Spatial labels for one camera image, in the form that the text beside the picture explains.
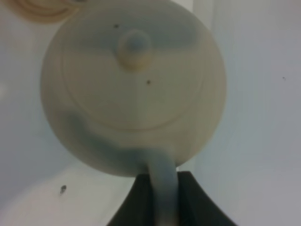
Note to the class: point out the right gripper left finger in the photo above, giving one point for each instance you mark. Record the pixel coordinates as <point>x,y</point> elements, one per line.
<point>137,209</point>

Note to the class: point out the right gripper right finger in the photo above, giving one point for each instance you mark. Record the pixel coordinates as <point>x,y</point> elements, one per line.
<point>195,206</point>

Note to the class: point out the beige teapot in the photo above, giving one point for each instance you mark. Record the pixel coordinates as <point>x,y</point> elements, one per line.
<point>132,87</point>

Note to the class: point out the far beige cup saucer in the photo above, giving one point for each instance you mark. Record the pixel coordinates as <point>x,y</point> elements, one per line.
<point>43,11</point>

